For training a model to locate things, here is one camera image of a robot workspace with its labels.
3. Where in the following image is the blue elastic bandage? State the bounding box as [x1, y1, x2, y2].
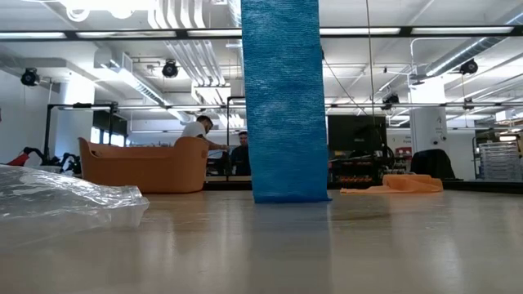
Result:
[240, 0, 332, 205]

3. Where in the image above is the black aluminium table frame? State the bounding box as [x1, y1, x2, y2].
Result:
[203, 180, 523, 194]

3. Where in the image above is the black office chair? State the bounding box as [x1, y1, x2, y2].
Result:
[409, 148, 456, 181]

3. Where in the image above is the orange elastic bandage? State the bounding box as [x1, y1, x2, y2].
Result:
[339, 173, 445, 195]

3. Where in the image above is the black overhead beam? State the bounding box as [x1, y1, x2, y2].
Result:
[0, 24, 523, 41]

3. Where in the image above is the thin hanging black cable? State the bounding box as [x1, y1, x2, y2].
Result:
[364, 0, 376, 123]

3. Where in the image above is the black rectangular rig frame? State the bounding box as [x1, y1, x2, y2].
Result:
[43, 101, 119, 163]
[226, 96, 248, 183]

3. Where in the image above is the black display panel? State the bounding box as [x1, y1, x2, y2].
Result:
[329, 115, 387, 153]

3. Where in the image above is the black ceiling spotlight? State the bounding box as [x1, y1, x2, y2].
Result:
[20, 67, 41, 87]
[382, 93, 400, 111]
[161, 59, 180, 79]
[459, 58, 480, 76]

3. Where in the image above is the metal wire shelf rack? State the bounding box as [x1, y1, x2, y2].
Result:
[477, 140, 523, 183]

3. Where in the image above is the clear plastic bag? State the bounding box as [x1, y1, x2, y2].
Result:
[0, 164, 150, 229]

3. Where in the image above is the person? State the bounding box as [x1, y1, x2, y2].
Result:
[230, 130, 252, 177]
[181, 114, 230, 153]

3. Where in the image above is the orange plastic basin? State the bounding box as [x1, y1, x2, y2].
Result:
[78, 136, 210, 194]

